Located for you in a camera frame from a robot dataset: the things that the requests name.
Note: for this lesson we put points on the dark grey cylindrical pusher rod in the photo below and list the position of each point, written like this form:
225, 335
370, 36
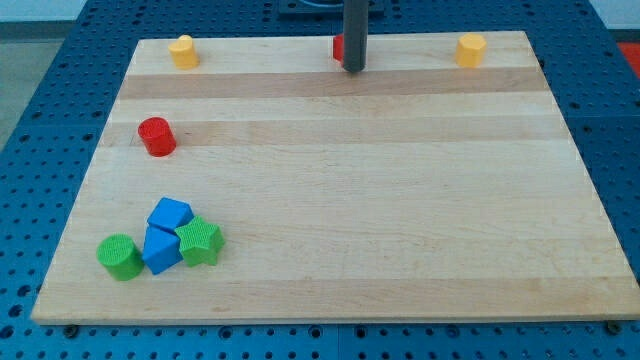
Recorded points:
355, 32

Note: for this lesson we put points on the red star block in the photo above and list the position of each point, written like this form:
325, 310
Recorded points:
338, 48

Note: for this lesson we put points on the yellow hexagon block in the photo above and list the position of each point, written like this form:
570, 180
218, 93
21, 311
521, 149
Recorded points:
470, 50

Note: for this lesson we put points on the green star block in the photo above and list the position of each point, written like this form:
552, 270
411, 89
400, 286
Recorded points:
200, 242

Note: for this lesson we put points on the yellow heart block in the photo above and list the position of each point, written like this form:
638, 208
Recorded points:
183, 53

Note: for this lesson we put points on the light wooden board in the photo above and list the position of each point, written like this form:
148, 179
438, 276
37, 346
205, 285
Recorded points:
414, 191

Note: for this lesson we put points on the red cylinder block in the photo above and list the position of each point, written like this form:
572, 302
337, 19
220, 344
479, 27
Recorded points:
157, 136

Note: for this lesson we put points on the blue cube block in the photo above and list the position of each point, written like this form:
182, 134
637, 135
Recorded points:
169, 214

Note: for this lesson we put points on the blue triangle block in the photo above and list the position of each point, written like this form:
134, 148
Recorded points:
161, 250

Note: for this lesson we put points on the green cylinder block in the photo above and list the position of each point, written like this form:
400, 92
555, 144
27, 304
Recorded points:
120, 257

